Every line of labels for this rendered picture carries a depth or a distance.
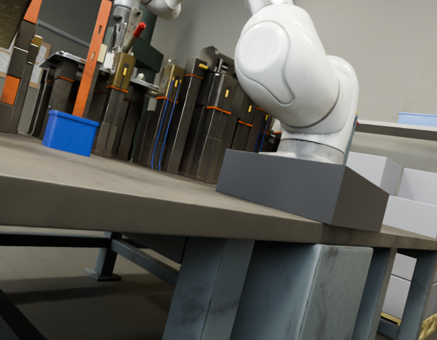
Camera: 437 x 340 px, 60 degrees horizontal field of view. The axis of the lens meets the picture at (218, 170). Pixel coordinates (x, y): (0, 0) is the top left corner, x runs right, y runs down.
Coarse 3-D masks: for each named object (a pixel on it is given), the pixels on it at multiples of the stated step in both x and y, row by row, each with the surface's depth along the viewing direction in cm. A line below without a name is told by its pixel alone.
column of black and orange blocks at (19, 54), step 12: (36, 0) 111; (36, 12) 112; (24, 24) 111; (24, 36) 111; (24, 48) 111; (12, 60) 110; (24, 60) 112; (12, 72) 110; (12, 84) 111; (12, 96) 111; (0, 108) 110; (12, 108) 111; (0, 120) 110
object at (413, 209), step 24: (360, 168) 269; (384, 168) 259; (408, 192) 283; (432, 192) 272; (384, 216) 254; (408, 216) 244; (432, 216) 235; (408, 264) 240; (408, 288) 238; (432, 288) 252; (384, 312) 244; (432, 312) 271
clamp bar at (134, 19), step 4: (132, 8) 128; (132, 12) 128; (136, 12) 128; (140, 12) 129; (132, 16) 128; (136, 16) 129; (140, 16) 129; (128, 20) 129; (132, 20) 128; (136, 20) 129; (140, 20) 130; (128, 24) 128; (132, 24) 129; (136, 24) 129; (128, 28) 129; (132, 28) 129; (124, 32) 130; (128, 32) 129; (132, 32) 130; (124, 36) 129; (128, 36) 129; (124, 40) 129; (128, 40) 130; (124, 44) 129; (128, 52) 131
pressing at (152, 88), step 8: (56, 56) 133; (64, 56) 125; (72, 56) 126; (56, 64) 144; (80, 64) 137; (80, 72) 149; (104, 72) 140; (136, 80) 138; (144, 88) 153; (152, 88) 142; (152, 96) 164; (272, 136) 196
